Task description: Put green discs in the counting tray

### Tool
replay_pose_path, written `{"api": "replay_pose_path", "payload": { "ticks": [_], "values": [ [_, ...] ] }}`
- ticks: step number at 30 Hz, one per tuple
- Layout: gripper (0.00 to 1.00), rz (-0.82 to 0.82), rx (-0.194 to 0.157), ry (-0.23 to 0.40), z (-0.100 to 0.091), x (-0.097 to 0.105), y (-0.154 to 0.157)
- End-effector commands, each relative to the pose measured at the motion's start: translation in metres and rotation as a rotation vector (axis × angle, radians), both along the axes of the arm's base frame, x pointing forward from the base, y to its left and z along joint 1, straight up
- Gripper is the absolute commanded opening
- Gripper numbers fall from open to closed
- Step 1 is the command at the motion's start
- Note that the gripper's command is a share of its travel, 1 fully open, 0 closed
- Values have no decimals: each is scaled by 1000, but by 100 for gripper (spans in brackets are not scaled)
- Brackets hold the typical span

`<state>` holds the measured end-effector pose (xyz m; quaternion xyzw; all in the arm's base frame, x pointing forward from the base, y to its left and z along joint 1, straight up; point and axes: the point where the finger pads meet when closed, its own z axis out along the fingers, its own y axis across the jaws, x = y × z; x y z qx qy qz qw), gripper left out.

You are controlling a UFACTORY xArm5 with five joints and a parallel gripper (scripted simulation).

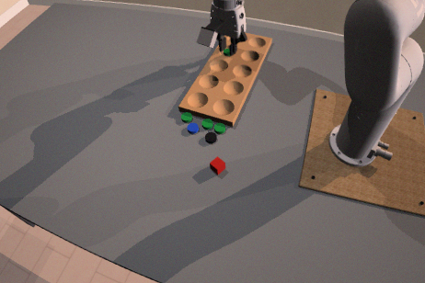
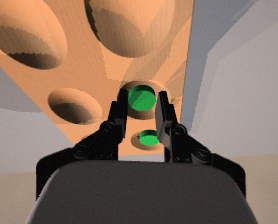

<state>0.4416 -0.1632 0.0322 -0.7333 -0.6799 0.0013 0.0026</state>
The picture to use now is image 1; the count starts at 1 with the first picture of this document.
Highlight red cube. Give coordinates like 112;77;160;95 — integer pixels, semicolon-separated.
210;156;225;175

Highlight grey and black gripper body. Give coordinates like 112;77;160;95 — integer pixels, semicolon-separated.
210;1;246;39

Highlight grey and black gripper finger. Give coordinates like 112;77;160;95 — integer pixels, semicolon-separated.
229;25;247;55
217;33;226;52

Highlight black disc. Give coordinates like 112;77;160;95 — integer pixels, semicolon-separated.
205;132;217;143

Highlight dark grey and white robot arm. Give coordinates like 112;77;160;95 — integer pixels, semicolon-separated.
328;0;425;166

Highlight blue disc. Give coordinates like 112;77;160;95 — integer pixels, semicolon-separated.
187;123;199;134

